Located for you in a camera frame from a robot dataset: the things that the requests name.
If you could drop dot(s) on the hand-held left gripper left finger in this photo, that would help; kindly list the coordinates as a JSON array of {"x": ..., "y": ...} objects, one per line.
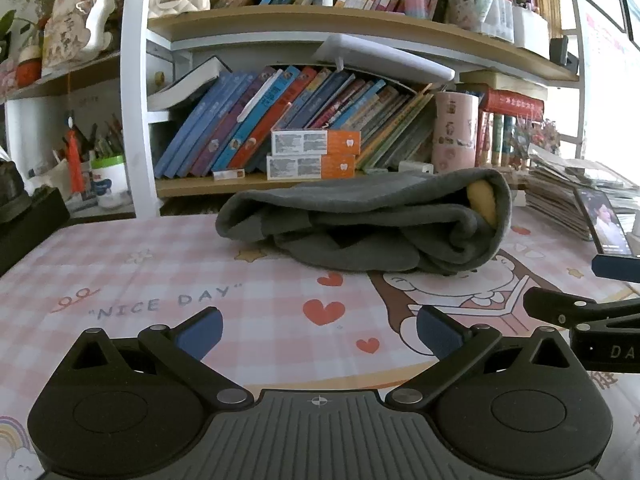
[{"x": 200, "y": 332}]

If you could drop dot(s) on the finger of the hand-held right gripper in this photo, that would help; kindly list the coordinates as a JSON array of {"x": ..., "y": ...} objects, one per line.
[
  {"x": 560, "y": 305},
  {"x": 617, "y": 267}
]

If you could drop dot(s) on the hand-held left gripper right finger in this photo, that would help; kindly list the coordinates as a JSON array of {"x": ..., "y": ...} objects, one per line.
[{"x": 439, "y": 332}]

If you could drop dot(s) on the grey printed sweatshirt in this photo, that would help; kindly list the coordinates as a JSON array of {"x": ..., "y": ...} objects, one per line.
[{"x": 375, "y": 200}]

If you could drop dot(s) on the smartphone with lit screen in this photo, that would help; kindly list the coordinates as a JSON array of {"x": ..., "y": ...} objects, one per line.
[{"x": 605, "y": 222}]

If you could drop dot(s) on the stack of papers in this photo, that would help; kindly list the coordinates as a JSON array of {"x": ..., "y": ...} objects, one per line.
[{"x": 550, "y": 195}]

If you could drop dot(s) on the small white orange packet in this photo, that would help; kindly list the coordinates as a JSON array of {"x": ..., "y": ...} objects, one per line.
[{"x": 228, "y": 174}]

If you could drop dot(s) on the white charger block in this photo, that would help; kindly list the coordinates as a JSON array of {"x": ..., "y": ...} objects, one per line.
[{"x": 416, "y": 167}]

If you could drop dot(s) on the green-lidded white jar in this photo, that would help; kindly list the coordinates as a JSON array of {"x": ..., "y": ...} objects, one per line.
[{"x": 111, "y": 180}]

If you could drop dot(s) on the orange white box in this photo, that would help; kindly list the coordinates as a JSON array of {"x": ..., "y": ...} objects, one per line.
[
  {"x": 310, "y": 142},
  {"x": 305, "y": 167}
]

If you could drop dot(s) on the red thick book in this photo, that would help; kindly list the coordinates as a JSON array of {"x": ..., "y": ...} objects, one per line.
[{"x": 510, "y": 102}]

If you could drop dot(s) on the black bag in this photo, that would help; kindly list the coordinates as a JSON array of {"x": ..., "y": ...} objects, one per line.
[{"x": 30, "y": 225}]

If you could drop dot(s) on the pink printed tube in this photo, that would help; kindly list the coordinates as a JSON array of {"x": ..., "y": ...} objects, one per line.
[{"x": 455, "y": 130}]

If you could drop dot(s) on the row of leaning children's books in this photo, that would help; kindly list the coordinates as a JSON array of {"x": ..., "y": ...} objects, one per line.
[{"x": 225, "y": 125}]

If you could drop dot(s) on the bunch of pencils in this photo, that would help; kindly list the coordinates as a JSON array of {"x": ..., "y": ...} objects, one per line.
[{"x": 107, "y": 142}]

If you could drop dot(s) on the small black device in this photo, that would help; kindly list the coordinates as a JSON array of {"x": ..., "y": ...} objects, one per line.
[{"x": 562, "y": 52}]

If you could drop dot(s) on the white wooden bookshelf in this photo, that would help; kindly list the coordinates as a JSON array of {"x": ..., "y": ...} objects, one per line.
[{"x": 132, "y": 110}]

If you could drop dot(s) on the dark ribbed object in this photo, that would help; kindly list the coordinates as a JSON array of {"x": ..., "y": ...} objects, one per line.
[{"x": 10, "y": 185}]

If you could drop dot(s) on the white storage box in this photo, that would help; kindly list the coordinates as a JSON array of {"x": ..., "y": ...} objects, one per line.
[{"x": 530, "y": 30}]

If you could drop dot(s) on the white flat box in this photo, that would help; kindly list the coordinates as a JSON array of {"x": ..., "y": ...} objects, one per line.
[{"x": 380, "y": 57}]

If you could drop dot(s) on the white pen holder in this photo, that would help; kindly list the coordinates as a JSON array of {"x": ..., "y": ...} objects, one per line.
[{"x": 470, "y": 12}]

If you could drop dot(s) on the orange pot plant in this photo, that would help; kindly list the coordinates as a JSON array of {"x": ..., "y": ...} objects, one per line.
[{"x": 27, "y": 67}]

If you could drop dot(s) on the white printed ornament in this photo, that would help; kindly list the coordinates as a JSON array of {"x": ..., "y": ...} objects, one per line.
[{"x": 75, "y": 25}]

